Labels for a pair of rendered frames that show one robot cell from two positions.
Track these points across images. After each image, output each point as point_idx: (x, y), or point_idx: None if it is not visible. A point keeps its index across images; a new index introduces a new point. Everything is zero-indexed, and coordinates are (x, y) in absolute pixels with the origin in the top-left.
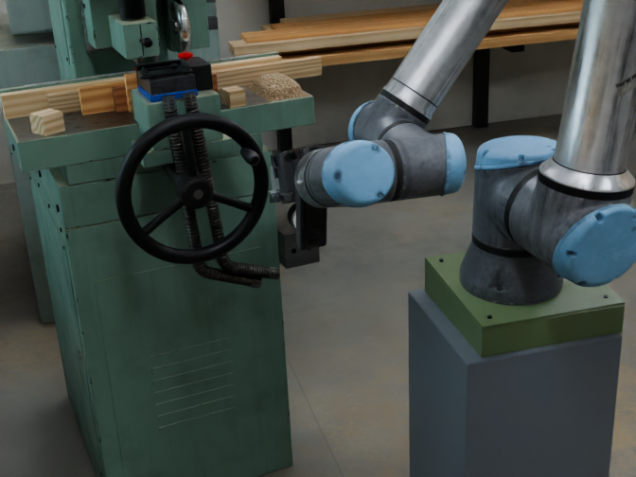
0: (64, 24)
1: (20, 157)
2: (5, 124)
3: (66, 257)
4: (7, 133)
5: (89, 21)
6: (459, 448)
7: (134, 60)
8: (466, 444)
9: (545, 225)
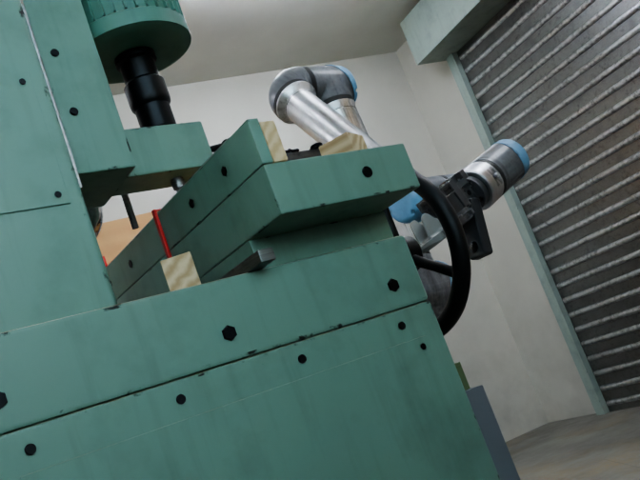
0: (53, 130)
1: (410, 164)
2: (273, 176)
3: (434, 357)
4: (283, 191)
5: (104, 129)
6: (507, 475)
7: (184, 183)
8: (511, 459)
9: (434, 275)
